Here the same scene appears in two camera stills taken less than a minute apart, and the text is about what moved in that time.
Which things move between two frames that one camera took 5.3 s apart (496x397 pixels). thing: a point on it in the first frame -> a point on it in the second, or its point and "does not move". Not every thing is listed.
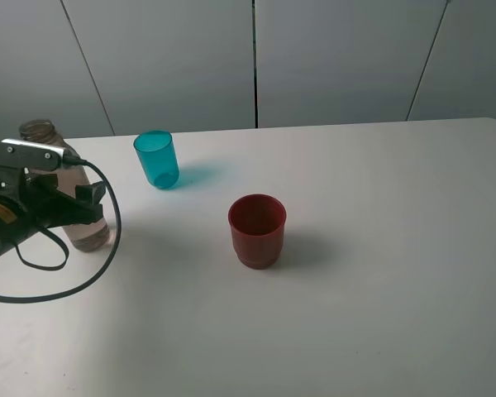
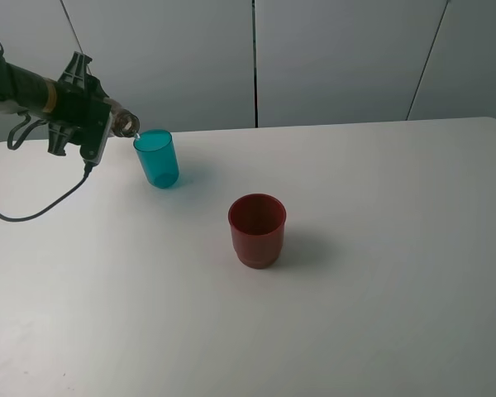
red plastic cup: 257,222 does not move
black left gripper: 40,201 -> 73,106
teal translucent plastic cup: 158,155 does not move
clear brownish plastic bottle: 91,236 -> 125,122
